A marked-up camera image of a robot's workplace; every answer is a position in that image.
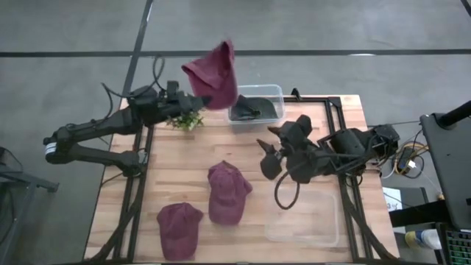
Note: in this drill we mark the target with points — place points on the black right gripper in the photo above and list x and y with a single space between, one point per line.
300 154

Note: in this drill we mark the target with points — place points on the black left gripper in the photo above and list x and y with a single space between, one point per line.
180 103

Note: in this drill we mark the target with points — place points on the maroon baseball cap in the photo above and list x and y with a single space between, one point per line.
178 232
226 195
215 77

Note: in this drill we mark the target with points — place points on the black cap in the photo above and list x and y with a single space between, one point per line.
257 108

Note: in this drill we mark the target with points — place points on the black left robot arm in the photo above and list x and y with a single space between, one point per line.
110 125

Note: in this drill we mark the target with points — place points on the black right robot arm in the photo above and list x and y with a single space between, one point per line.
349 145

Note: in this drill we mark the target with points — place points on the green artificial plant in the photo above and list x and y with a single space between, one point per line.
185 120

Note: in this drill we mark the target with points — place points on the small clear plastic bin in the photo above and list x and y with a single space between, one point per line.
274 92

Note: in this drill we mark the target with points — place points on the large clear plastic bin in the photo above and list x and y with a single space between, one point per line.
309 221

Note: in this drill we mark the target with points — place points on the white paper sheet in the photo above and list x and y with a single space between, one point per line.
392 200

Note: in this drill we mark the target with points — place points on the black power adapter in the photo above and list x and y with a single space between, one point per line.
404 162

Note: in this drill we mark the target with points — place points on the white and yellow bottle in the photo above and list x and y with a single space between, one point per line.
423 239

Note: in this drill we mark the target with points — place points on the black equipment stand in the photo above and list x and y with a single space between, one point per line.
449 165

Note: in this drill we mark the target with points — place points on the grey metal stand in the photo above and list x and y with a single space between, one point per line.
33 183

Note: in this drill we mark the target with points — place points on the black keyboard green backlight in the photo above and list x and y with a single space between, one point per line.
460 246

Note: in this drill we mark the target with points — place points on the black aluminium rig frame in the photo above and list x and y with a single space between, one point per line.
333 110

